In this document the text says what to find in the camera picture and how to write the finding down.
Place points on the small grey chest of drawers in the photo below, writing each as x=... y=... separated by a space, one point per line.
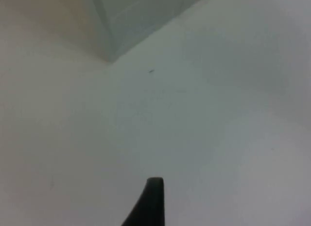
x=136 y=19

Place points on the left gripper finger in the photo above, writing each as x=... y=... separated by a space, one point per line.
x=151 y=204

